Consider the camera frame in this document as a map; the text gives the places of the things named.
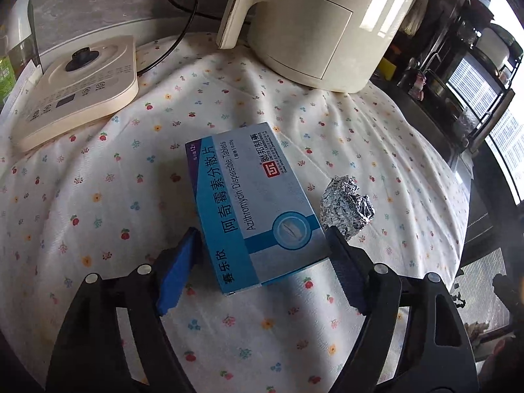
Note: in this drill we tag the yellow sponge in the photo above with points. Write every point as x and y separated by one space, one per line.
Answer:
386 66

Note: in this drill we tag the black metal kitchen rack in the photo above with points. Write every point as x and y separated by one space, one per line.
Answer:
458 69

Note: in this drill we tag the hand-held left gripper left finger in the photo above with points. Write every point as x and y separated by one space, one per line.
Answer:
178 270

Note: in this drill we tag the blue and white medicine box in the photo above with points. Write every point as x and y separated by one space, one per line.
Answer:
254 204

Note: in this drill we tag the cream air fryer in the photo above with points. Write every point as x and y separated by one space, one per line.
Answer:
319 28

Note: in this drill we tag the cream kettle heating base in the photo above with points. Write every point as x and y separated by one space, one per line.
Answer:
82 90

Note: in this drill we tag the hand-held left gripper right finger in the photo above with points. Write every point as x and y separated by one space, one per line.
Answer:
348 272

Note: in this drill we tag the small pink bottle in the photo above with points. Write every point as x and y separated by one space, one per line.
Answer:
419 86

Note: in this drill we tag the white pot with lid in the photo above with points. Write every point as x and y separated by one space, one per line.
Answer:
493 47

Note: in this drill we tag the green drink bottle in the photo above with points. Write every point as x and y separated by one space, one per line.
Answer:
5 73

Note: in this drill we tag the aluminium foil ball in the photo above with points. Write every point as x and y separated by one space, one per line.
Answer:
346 204

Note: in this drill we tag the floral white tablecloth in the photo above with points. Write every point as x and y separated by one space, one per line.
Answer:
102 196

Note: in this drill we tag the white paper slip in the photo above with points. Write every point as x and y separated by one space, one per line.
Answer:
22 86

